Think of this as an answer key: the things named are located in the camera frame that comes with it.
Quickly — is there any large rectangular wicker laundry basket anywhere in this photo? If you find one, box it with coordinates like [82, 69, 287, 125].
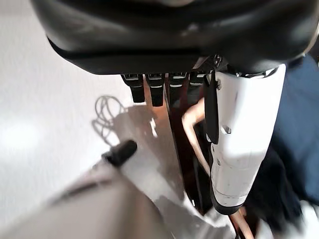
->
[181, 101, 252, 239]

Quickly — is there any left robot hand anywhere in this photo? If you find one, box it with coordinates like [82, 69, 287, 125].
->
[29, 0, 319, 215]

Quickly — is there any coiled white cable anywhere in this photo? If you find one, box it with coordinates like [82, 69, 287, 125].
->
[91, 95, 126, 145]

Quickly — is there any black garment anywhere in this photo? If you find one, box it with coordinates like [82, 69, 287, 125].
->
[245, 146, 309, 226]

